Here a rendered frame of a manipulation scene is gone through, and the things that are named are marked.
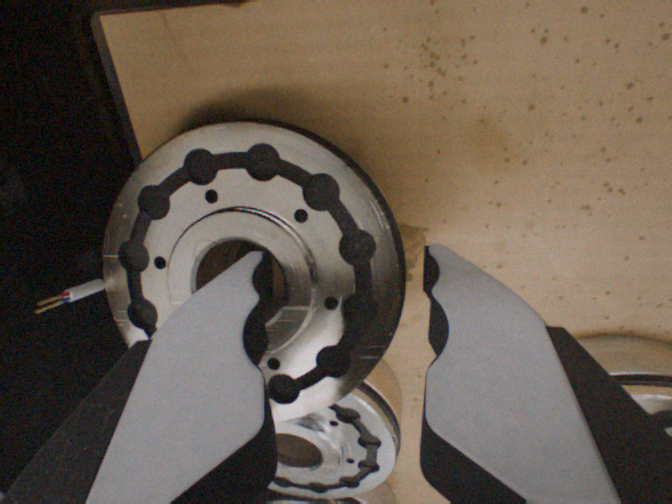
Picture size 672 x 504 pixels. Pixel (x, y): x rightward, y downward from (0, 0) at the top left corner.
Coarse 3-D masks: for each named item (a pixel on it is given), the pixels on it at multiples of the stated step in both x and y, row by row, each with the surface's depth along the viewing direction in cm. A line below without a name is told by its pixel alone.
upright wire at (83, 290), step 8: (96, 280) 13; (72, 288) 12; (80, 288) 13; (88, 288) 13; (96, 288) 13; (56, 296) 12; (64, 296) 12; (72, 296) 12; (80, 296) 13; (40, 304) 11; (56, 304) 12
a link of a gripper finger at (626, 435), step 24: (552, 336) 8; (576, 360) 7; (576, 384) 7; (600, 384) 7; (600, 408) 6; (624, 408) 6; (600, 432) 6; (624, 432) 6; (648, 432) 6; (624, 456) 6; (648, 456) 6; (624, 480) 5; (648, 480) 5
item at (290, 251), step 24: (216, 216) 12; (240, 216) 12; (264, 216) 12; (192, 240) 12; (216, 240) 12; (264, 240) 12; (288, 240) 12; (168, 264) 12; (192, 264) 12; (288, 264) 12; (312, 264) 12; (168, 288) 12; (192, 288) 12; (288, 288) 12; (312, 288) 12; (288, 312) 12; (312, 312) 12; (288, 336) 12
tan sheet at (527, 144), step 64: (256, 0) 12; (320, 0) 12; (384, 0) 12; (448, 0) 12; (512, 0) 11; (576, 0) 11; (640, 0) 11; (128, 64) 14; (192, 64) 14; (256, 64) 13; (320, 64) 13; (384, 64) 13; (448, 64) 12; (512, 64) 12; (576, 64) 12; (640, 64) 12; (320, 128) 14; (384, 128) 14; (448, 128) 14; (512, 128) 13; (576, 128) 13; (640, 128) 12; (384, 192) 15; (448, 192) 15; (512, 192) 14; (576, 192) 14; (640, 192) 13; (512, 256) 16; (576, 256) 15; (640, 256) 15; (576, 320) 17; (640, 320) 16
